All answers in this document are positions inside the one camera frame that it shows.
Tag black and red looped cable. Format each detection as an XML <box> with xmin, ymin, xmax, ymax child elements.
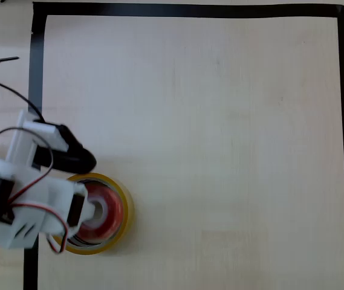
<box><xmin>0</xmin><ymin>127</ymin><xmax>55</xmax><ymax>207</ymax></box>

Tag small red tape roll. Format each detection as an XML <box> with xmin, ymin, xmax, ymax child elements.
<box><xmin>75</xmin><ymin>183</ymin><xmax>125</xmax><ymax>243</ymax></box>

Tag big yellowish clear tape roll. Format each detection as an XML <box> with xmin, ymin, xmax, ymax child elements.
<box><xmin>53</xmin><ymin>172</ymin><xmax>135</xmax><ymax>256</ymax></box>

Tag thin black cable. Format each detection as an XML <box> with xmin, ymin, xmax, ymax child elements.
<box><xmin>0</xmin><ymin>79</ymin><xmax>45</xmax><ymax>123</ymax></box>

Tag red white black servo wires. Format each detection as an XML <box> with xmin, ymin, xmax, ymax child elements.
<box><xmin>10</xmin><ymin>201</ymin><xmax>70</xmax><ymax>255</ymax></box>

